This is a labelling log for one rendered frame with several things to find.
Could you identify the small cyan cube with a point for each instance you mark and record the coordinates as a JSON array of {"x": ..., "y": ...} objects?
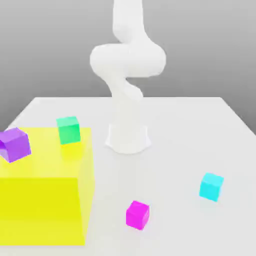
[{"x": 211, "y": 187}]

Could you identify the large yellow box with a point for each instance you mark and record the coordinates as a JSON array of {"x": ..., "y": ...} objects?
[{"x": 40, "y": 200}]

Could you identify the small purple cube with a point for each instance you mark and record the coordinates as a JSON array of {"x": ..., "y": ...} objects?
[{"x": 16, "y": 145}]

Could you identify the small green cube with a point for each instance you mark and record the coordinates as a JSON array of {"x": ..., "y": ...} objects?
[{"x": 69, "y": 131}]

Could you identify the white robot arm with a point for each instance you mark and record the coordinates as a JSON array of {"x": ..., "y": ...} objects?
[{"x": 128, "y": 60}]

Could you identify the small magenta cube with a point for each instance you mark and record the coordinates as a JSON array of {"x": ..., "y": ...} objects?
[{"x": 137, "y": 215}]

